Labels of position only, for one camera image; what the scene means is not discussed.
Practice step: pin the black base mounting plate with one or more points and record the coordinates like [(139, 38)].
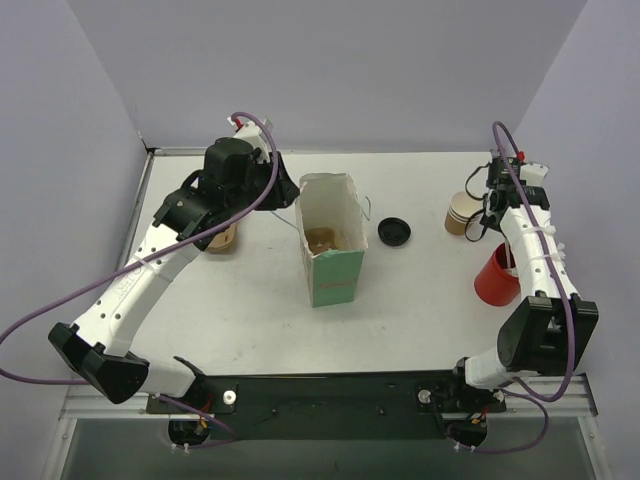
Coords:
[(409, 405)]

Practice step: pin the stack of brown paper cups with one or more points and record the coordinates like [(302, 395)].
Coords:
[(463, 212)]

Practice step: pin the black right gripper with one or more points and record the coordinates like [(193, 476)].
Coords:
[(493, 201)]

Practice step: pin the green paper takeout bag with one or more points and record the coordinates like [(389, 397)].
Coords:
[(331, 200)]

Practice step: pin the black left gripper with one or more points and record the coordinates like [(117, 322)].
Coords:
[(279, 185)]

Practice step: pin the red cylindrical straw holder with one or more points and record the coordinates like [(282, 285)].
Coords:
[(494, 285)]

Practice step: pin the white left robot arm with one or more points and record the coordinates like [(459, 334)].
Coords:
[(97, 345)]

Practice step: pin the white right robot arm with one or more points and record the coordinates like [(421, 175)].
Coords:
[(547, 333)]

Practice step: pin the single brown pulp cup carrier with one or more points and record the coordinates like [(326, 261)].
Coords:
[(325, 239)]

